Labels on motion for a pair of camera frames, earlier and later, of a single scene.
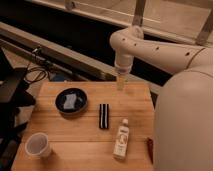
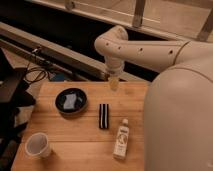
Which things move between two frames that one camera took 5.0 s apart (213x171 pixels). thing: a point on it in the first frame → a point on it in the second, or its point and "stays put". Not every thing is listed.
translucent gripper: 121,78 → 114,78
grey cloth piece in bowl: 70,100 stays put
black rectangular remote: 104,115 stays put
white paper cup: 36,145 stays put
